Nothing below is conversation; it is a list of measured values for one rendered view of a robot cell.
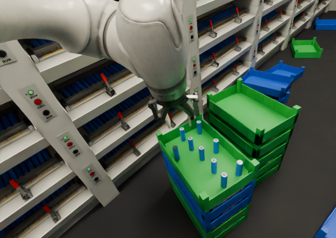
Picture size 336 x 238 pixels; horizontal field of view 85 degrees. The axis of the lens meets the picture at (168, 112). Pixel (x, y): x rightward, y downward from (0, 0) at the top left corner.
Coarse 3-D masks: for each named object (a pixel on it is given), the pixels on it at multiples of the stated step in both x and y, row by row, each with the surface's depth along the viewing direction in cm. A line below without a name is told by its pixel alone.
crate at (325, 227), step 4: (332, 212) 69; (328, 216) 69; (332, 216) 73; (324, 220) 72; (328, 220) 72; (332, 220) 72; (324, 224) 67; (328, 224) 71; (332, 224) 71; (320, 228) 65; (324, 228) 64; (328, 228) 70; (332, 228) 70; (316, 232) 69; (320, 232) 65; (324, 232) 64; (328, 232) 69; (332, 232) 69; (316, 236) 68; (320, 236) 66; (324, 236) 65; (328, 236) 68; (332, 236) 68
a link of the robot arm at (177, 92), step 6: (180, 84) 37; (150, 90) 39; (156, 90) 37; (162, 90) 36; (168, 90) 36; (174, 90) 37; (180, 90) 39; (156, 96) 40; (162, 96) 39; (168, 96) 39; (174, 96) 39
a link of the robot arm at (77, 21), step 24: (0, 0) 20; (24, 0) 24; (48, 0) 27; (72, 0) 29; (96, 0) 31; (0, 24) 19; (24, 24) 23; (48, 24) 27; (72, 24) 29; (96, 24) 31; (72, 48) 33; (96, 48) 33
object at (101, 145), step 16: (144, 96) 98; (112, 112) 90; (128, 112) 89; (144, 112) 92; (160, 112) 96; (80, 128) 85; (96, 128) 84; (112, 128) 85; (128, 128) 85; (96, 144) 80; (112, 144) 82
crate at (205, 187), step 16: (176, 128) 73; (192, 128) 78; (208, 128) 73; (160, 144) 70; (176, 144) 73; (208, 144) 70; (224, 144) 66; (176, 160) 67; (192, 160) 66; (208, 160) 65; (224, 160) 64; (256, 160) 53; (192, 176) 61; (208, 176) 60; (240, 176) 58; (256, 176) 57; (192, 192) 55; (208, 192) 56; (224, 192) 51; (208, 208) 52
